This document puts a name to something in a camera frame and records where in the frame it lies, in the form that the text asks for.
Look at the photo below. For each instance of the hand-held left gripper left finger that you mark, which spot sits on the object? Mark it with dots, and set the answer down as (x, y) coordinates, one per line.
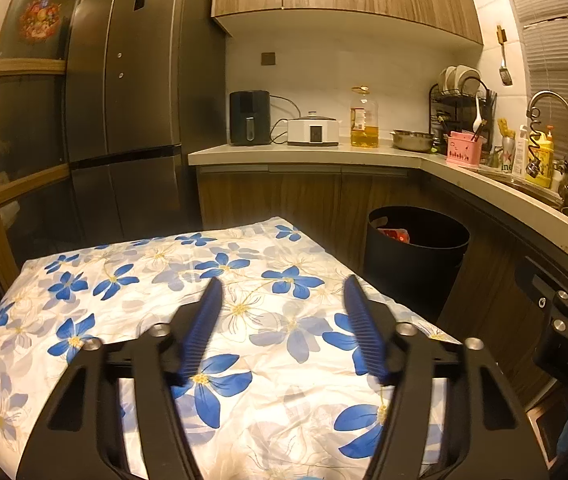
(201, 330)

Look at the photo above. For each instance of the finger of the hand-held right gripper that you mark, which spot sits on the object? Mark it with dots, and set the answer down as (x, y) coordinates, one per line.
(536, 282)

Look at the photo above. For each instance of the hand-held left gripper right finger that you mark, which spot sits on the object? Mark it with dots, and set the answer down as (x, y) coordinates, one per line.
(364, 330)

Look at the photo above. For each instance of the black trash bin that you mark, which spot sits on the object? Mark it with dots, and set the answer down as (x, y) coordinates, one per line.
(414, 280)

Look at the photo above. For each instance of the blue floral blanket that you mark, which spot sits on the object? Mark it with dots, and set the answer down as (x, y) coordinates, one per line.
(264, 360)

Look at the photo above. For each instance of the steel kitchen sink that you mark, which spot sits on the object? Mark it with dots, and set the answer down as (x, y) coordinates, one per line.
(519, 182)

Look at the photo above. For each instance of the yellow detergent bottle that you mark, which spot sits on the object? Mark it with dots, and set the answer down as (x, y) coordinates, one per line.
(541, 160)

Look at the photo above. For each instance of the drink can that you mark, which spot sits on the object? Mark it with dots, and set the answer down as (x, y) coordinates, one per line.
(513, 157)

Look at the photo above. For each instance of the pink utensil holder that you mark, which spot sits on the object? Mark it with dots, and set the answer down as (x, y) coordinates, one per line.
(463, 152)

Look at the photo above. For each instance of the wooden kitchen counter cabinet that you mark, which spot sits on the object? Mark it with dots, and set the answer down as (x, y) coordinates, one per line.
(289, 190)

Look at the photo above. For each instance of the steel bowl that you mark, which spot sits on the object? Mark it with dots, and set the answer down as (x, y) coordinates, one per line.
(413, 142)

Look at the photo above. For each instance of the black dish rack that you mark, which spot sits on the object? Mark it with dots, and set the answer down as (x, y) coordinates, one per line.
(464, 105)

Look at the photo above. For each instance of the cooking oil bottle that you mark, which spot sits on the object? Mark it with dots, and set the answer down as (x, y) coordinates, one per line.
(364, 135)

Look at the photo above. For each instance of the hanging metal spatula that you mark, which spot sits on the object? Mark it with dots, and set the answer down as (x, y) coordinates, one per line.
(506, 76)

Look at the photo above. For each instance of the white electric cooker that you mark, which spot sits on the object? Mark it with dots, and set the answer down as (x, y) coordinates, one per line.
(314, 132)

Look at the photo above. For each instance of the window blinds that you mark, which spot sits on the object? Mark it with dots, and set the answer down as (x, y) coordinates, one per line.
(564, 50)

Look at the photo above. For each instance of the black air fryer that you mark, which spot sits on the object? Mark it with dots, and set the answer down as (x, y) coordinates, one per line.
(249, 110)

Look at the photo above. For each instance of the dark steel refrigerator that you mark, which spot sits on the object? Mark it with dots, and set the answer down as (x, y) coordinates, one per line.
(139, 85)

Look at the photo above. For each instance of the wooden glass door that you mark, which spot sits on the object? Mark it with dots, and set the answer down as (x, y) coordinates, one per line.
(29, 65)

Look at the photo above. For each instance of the red round door decoration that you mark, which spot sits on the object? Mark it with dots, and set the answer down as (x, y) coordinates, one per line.
(40, 19)

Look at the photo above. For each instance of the dark wall outlet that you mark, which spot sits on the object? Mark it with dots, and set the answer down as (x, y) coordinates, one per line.
(267, 58)

